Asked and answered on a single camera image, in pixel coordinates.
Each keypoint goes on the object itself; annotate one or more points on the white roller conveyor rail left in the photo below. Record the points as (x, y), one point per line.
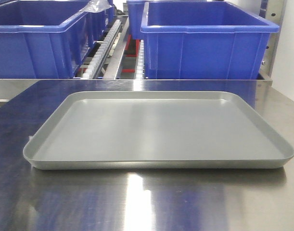
(94, 67)

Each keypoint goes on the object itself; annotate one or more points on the blue bin front left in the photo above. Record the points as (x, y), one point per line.
(43, 38)

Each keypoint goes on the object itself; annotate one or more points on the blue bin rear right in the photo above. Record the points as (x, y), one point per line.
(136, 16)

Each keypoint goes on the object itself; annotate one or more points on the blue bin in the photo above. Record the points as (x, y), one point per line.
(136, 16)
(43, 38)
(235, 53)
(101, 20)

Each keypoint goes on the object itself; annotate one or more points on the blue bin rear left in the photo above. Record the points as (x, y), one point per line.
(101, 20)

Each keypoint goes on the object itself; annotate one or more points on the metal shelf upright post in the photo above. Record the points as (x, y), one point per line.
(274, 11)

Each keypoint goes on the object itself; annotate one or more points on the white roller conveyor rail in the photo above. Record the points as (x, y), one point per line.
(94, 67)
(139, 68)

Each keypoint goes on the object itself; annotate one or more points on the white roller conveyor rail right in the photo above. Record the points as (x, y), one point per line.
(139, 68)

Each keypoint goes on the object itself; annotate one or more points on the clear plastic bag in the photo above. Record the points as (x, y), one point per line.
(97, 6)

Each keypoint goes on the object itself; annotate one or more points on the blue bin front right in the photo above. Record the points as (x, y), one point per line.
(235, 53)

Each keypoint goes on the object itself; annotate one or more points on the red bracket under shelf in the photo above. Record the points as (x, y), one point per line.
(130, 55)

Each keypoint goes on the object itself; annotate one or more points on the grey plastic tray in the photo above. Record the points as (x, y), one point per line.
(156, 129)

